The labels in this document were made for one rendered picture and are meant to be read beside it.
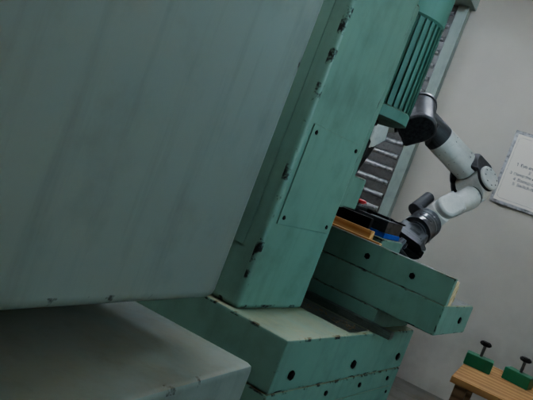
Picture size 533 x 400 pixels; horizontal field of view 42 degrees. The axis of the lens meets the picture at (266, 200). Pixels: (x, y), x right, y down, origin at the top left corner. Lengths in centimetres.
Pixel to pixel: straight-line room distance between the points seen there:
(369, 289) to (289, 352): 36
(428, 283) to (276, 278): 32
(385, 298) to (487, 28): 347
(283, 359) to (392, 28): 59
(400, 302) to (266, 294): 31
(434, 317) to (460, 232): 314
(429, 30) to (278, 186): 53
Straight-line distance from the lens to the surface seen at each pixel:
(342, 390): 133
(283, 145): 109
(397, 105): 143
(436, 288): 134
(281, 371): 107
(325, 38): 110
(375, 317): 138
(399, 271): 136
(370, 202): 458
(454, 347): 450
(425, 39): 145
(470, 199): 215
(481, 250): 444
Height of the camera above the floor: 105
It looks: 4 degrees down
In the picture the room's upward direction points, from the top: 21 degrees clockwise
